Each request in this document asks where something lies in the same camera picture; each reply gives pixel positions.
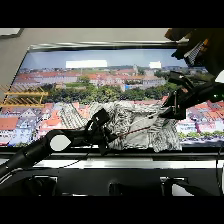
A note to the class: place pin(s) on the brown garment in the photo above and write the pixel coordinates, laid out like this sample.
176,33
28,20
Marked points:
178,33

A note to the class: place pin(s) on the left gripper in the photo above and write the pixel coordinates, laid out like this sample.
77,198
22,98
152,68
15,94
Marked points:
100,135

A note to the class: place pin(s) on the black and white striped shirt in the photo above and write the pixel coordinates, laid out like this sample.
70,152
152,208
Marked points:
136,116

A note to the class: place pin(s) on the white checked garment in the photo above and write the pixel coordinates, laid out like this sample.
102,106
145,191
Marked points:
193,53

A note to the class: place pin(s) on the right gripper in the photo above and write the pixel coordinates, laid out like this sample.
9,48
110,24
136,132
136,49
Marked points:
174,106

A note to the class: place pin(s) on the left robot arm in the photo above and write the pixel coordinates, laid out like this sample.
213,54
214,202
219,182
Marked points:
36,150

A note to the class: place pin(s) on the silver frame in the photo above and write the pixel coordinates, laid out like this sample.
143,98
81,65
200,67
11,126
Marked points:
116,163

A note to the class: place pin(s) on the brown clothes hanger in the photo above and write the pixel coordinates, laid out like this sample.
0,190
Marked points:
138,131

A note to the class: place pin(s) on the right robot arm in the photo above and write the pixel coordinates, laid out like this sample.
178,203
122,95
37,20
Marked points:
206,93

